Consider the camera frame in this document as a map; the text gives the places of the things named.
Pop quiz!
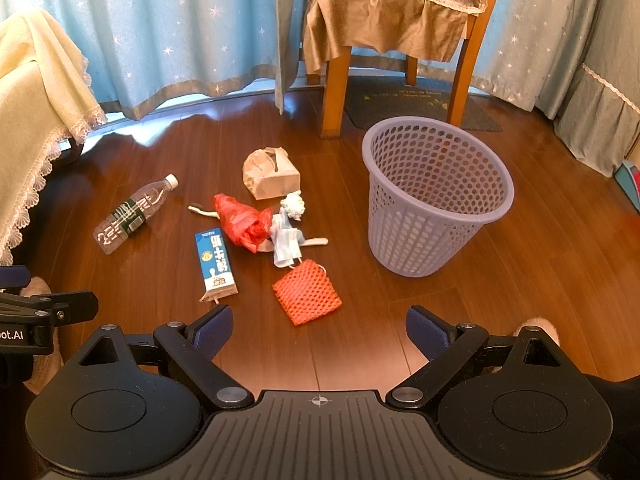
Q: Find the lavender perforated plastic basket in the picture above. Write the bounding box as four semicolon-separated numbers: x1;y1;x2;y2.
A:
361;116;514;278

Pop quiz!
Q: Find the blue star-patterned curtain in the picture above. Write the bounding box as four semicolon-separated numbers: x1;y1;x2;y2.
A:
1;0;599;119

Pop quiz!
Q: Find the red plastic bag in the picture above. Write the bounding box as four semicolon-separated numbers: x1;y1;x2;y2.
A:
213;193;272;254

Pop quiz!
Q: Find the blue white milk carton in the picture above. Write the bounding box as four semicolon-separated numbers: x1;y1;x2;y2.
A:
195;228;238;304

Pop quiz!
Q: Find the grey fabric furniture cover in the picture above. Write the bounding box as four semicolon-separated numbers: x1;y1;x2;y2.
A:
537;0;639;177

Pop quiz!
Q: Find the beige fuzzy slipper left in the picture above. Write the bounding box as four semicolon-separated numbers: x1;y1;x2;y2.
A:
19;276;65;396

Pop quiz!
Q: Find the beige fuzzy slipper right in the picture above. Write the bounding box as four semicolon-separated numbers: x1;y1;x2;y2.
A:
487;315;562;375

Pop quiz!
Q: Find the wooden chair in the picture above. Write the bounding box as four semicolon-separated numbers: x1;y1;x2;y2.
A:
305;0;514;140

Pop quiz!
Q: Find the clear plastic water bottle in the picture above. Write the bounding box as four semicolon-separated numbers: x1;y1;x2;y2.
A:
93;174;179;255

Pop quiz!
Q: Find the cream lace-trimmed bedspread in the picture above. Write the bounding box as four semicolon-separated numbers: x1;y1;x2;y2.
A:
0;10;106;266

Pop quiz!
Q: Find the beige paper takeout bag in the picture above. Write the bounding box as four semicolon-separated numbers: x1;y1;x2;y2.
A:
242;148;300;200

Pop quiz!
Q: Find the teal red box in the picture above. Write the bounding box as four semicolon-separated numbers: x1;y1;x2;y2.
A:
614;159;640;211

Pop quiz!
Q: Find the orange foam fruit net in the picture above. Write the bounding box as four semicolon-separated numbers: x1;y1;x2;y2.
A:
272;259;343;326

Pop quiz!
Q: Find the white plastic spoon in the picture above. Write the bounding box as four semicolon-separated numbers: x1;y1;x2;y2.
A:
257;237;329;252

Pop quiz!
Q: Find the beige fuzzy slipper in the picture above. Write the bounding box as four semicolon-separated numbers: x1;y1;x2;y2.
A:
487;315;562;375
19;276;65;396

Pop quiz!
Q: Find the crumpled white tissue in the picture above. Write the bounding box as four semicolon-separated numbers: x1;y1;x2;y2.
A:
280;190;306;221

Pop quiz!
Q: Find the dark door mat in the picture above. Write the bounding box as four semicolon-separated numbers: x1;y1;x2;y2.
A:
342;75;504;134

